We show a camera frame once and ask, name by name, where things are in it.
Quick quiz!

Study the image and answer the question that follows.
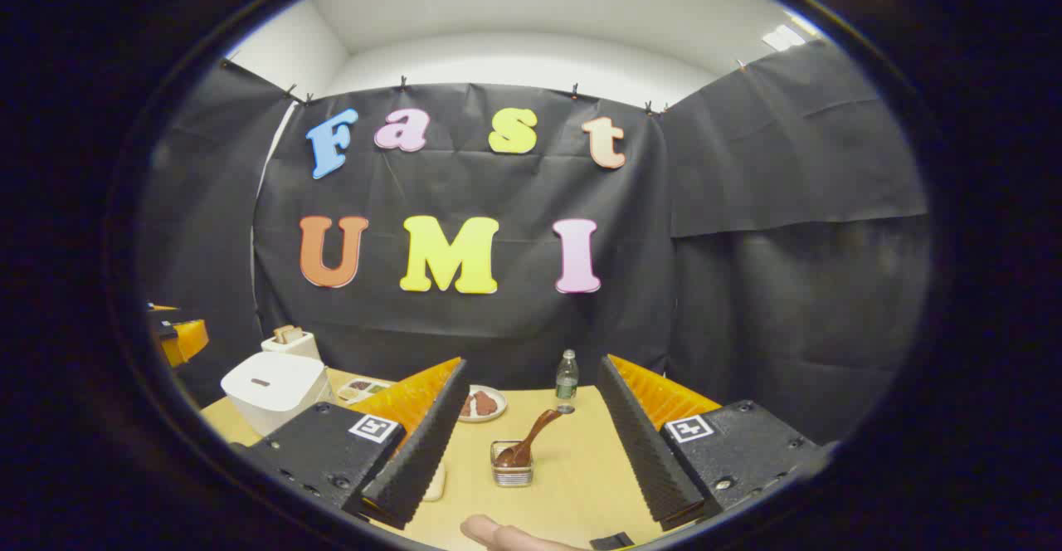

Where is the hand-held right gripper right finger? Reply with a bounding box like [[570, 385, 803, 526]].
[[595, 354, 835, 533]]

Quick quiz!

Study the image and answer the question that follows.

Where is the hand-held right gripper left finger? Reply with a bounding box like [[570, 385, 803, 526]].
[[246, 358, 470, 531]]

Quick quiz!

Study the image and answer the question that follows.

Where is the white rice cooker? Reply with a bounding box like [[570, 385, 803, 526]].
[[221, 352, 333, 437]]

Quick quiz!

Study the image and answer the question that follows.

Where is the metal wire chopstick holder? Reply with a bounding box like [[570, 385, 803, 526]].
[[490, 440, 534, 487]]

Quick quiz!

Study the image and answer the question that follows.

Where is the brown wooden spoon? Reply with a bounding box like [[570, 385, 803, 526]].
[[495, 408, 563, 469]]

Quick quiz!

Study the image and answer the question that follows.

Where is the white compartment dish of beans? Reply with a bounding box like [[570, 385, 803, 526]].
[[336, 377, 395, 405]]

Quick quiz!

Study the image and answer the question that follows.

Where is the white round plate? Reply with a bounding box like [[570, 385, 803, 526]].
[[456, 385, 508, 424]]

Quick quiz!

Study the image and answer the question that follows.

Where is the white toaster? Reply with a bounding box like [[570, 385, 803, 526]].
[[261, 331, 321, 361]]

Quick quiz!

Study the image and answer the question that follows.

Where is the green label plastic bottle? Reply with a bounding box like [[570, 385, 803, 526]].
[[555, 349, 579, 413]]

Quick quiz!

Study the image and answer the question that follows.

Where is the black backdrop cloth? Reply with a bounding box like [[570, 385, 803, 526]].
[[137, 41, 930, 444]]

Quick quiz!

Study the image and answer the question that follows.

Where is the small ceiling light panel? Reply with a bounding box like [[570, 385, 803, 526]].
[[762, 24, 806, 52]]

